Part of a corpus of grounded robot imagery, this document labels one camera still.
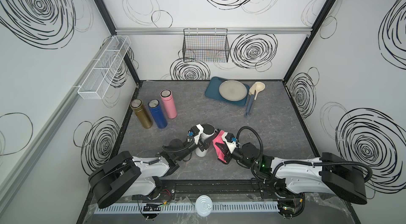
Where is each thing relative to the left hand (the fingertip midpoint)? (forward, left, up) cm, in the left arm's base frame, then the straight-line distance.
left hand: (211, 130), depth 74 cm
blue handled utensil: (+38, -29, -15) cm, 50 cm away
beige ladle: (+45, -36, -16) cm, 60 cm away
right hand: (-4, -3, -6) cm, 8 cm away
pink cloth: (-3, -4, -3) cm, 6 cm away
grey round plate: (+42, -17, -18) cm, 49 cm away
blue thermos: (+12, +29, +1) cm, 31 cm away
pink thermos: (+18, +24, +1) cm, 30 cm away
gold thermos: (+12, +38, +1) cm, 40 cm away
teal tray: (+42, -2, -19) cm, 46 cm away
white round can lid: (-28, +3, -13) cm, 31 cm away
